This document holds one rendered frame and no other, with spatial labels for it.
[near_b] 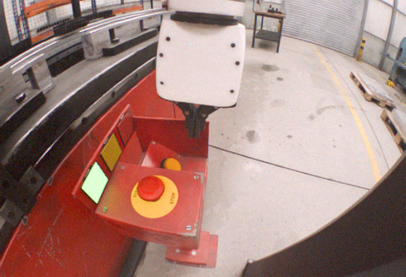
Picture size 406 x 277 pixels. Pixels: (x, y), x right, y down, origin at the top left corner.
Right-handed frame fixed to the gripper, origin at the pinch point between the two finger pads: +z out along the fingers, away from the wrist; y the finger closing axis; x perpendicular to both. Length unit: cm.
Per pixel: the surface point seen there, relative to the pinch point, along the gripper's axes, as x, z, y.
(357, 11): 592, -151, 510
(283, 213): 19, 80, 57
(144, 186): -10.0, 3.8, -5.4
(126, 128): 0.9, 4.3, -13.0
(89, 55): 25.2, -1.7, -39.5
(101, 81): 12.4, 1.2, -25.5
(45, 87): 4.5, -1.4, -39.2
